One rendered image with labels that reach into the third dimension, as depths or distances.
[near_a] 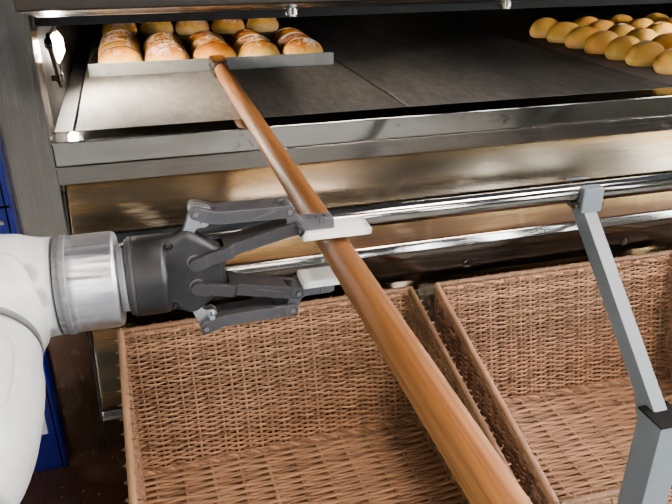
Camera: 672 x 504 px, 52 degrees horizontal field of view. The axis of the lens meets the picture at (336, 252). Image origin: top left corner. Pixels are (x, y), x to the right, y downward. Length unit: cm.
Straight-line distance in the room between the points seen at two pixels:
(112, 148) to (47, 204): 14
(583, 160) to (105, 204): 91
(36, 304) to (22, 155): 57
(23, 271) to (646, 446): 73
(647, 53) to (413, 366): 138
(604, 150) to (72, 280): 112
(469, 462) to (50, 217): 90
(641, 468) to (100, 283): 68
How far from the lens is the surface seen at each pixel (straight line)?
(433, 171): 131
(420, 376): 49
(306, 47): 168
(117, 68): 163
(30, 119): 115
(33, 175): 118
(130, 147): 116
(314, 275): 69
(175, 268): 66
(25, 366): 57
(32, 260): 64
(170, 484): 133
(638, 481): 99
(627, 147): 153
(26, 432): 53
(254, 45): 166
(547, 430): 146
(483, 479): 42
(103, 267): 63
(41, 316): 63
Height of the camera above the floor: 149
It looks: 26 degrees down
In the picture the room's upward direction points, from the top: straight up
